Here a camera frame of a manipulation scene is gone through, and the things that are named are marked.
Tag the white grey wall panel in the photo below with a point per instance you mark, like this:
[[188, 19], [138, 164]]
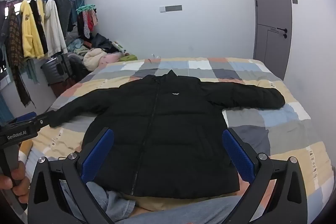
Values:
[[170, 8]]

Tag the green hanger with clothes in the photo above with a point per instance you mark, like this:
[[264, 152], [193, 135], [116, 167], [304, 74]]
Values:
[[88, 22]]

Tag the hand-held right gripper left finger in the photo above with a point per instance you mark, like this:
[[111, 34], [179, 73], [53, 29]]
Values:
[[98, 153]]

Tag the black jacket on pile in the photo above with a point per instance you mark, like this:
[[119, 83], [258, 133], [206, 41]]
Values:
[[101, 41]]

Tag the person's blue jeans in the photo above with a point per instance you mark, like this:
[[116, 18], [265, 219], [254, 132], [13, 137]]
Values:
[[115, 205]]

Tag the cream plush cushion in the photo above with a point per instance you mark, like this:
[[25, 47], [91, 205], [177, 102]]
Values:
[[93, 58]]

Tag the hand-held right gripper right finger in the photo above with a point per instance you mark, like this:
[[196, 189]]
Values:
[[237, 155]]

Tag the yellow fleece robe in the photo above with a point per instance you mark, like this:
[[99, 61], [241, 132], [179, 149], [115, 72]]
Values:
[[29, 35]]

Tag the black puffer jacket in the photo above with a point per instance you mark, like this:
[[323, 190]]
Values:
[[170, 129]]

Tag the pink cloth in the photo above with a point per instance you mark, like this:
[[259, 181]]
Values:
[[110, 58]]

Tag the grey hanging sweater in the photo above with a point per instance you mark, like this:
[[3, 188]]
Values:
[[64, 7]]

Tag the grey suitcase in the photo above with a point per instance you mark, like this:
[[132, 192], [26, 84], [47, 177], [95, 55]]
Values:
[[52, 69]]

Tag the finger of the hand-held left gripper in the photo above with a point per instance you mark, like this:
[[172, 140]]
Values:
[[26, 117]]

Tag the grey wall cabinet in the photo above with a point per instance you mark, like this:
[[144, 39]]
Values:
[[270, 3]]

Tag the brown plaid scarf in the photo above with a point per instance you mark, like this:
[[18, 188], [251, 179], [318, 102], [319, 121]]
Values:
[[14, 43]]

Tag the checkered bed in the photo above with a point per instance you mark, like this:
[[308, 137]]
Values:
[[262, 129]]

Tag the black hanging garment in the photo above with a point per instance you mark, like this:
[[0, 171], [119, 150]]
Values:
[[39, 27]]

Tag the beige cloth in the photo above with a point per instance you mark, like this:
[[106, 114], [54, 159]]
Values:
[[183, 201]]

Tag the person's left hand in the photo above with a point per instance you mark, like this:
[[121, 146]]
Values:
[[22, 182]]

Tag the green pouch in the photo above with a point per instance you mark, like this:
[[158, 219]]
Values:
[[129, 57]]

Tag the white hoodie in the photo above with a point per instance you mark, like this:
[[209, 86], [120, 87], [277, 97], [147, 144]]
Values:
[[53, 29]]

